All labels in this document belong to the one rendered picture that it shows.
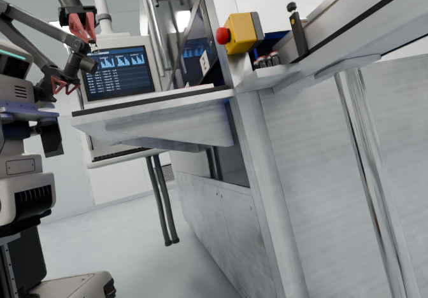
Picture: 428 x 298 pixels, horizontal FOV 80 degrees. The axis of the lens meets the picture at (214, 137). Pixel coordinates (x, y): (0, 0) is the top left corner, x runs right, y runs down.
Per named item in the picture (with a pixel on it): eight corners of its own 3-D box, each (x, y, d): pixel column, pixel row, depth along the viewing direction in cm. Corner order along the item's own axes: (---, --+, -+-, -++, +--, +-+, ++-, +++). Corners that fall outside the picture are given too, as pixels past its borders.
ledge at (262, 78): (283, 85, 71) (281, 78, 71) (312, 68, 58) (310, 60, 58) (236, 93, 67) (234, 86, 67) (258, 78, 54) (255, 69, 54)
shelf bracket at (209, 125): (231, 145, 79) (221, 105, 80) (234, 144, 76) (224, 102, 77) (116, 174, 70) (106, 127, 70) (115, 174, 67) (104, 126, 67)
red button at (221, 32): (230, 46, 64) (227, 31, 64) (235, 39, 60) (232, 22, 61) (216, 48, 63) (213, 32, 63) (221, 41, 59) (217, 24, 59)
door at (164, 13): (172, 79, 161) (151, -10, 163) (183, 47, 116) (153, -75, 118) (171, 79, 161) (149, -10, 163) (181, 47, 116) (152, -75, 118)
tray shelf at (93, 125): (203, 126, 138) (202, 122, 138) (260, 90, 71) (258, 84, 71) (110, 146, 125) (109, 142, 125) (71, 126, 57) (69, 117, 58)
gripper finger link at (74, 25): (106, 31, 73) (92, 6, 75) (80, 34, 69) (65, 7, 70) (104, 48, 79) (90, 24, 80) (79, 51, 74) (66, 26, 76)
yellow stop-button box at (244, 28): (252, 51, 68) (246, 25, 68) (264, 39, 61) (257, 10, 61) (225, 55, 65) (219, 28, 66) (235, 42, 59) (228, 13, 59)
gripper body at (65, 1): (98, 9, 75) (87, -9, 76) (60, 12, 69) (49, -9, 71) (96, 27, 80) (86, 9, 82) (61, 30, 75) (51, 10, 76)
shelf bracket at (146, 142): (198, 152, 127) (192, 127, 128) (199, 151, 124) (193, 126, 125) (127, 169, 118) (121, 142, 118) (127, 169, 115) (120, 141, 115)
